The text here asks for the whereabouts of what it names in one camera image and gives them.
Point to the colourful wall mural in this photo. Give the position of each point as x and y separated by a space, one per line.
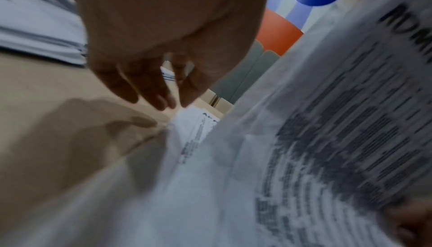
287 27

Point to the person's left hand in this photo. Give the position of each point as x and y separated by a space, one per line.
168 14

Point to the printed paper sheet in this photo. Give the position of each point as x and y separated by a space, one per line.
337 134

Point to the person's right hand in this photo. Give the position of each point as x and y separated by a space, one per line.
415 222

